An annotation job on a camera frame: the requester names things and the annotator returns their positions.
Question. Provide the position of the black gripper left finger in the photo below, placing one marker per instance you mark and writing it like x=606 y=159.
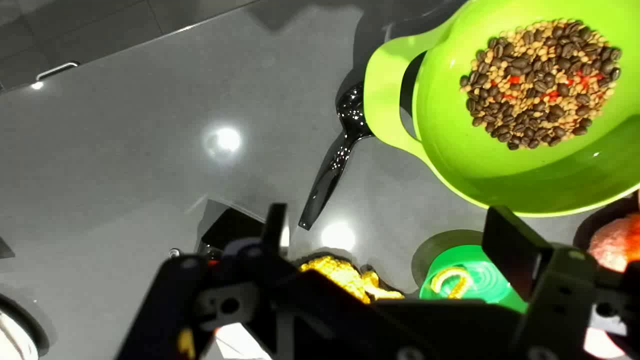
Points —
x=272 y=231

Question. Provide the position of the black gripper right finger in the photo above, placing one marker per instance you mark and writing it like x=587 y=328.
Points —
x=516 y=252

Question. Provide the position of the coffee beans and grains pile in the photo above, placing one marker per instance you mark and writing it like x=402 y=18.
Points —
x=541 y=81

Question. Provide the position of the small green bowl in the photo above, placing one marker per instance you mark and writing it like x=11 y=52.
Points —
x=472 y=281

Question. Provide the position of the black plastic spoon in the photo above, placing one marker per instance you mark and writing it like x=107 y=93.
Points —
x=327 y=181

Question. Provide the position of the yellow mesh cloth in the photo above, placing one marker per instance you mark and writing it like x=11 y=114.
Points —
x=341 y=273

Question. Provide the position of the pink toy meat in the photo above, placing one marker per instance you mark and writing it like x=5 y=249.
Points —
x=617 y=242

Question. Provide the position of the dark wood counter cabinet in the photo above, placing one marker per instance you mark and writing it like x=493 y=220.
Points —
x=40 y=46

